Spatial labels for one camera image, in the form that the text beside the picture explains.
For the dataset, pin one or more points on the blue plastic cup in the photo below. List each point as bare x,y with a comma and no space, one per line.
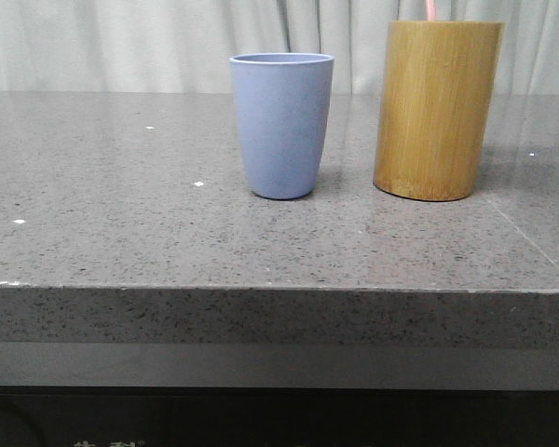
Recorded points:
282,104

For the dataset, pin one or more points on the pink chopstick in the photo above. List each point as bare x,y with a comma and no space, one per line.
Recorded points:
431,10

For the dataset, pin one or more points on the bamboo cylinder holder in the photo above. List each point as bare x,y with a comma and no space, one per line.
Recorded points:
438,85

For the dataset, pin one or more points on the white curtain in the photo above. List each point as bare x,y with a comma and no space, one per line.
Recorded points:
184,46

